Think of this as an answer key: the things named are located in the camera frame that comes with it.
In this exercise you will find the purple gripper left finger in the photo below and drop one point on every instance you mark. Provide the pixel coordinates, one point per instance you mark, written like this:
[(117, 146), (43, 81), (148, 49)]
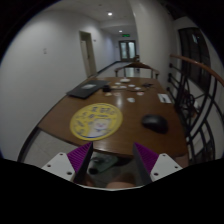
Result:
[(79, 159)]

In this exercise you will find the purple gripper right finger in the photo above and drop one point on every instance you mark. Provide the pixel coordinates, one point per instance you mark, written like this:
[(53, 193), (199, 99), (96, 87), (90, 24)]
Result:
[(145, 160)]

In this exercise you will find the black computer mouse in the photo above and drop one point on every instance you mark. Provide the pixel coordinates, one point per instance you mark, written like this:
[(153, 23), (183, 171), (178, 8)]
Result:
[(155, 123)]

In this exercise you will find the round yellow mouse pad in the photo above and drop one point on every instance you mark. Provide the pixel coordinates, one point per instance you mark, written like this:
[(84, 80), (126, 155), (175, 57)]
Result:
[(96, 121)]

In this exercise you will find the white paper card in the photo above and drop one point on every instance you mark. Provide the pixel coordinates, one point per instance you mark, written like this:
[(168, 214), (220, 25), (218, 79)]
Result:
[(164, 98)]

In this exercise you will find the dark closed laptop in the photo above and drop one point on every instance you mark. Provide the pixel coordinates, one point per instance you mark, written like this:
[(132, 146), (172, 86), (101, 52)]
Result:
[(85, 90)]

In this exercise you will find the small black box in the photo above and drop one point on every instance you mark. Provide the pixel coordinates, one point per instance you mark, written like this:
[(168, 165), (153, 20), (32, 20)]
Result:
[(106, 88)]

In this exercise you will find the white plate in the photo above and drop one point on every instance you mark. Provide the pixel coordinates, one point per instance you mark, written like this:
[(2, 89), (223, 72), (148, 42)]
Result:
[(125, 80)]

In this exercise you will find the wooden chair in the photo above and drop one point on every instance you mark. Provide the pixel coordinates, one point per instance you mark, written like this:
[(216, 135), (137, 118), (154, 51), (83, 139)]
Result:
[(138, 65)]

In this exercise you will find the wooden stair handrail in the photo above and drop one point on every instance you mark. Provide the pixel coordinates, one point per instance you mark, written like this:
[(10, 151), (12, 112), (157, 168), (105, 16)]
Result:
[(202, 66)]

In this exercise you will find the glass double exit door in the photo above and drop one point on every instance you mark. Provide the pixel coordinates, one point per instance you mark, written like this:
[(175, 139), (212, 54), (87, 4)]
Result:
[(127, 50)]

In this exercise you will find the white door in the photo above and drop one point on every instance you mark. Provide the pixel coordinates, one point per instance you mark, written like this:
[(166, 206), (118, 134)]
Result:
[(88, 53)]

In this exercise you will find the green exit sign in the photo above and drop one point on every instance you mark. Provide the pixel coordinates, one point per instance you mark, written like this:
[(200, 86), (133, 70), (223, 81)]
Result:
[(125, 34)]

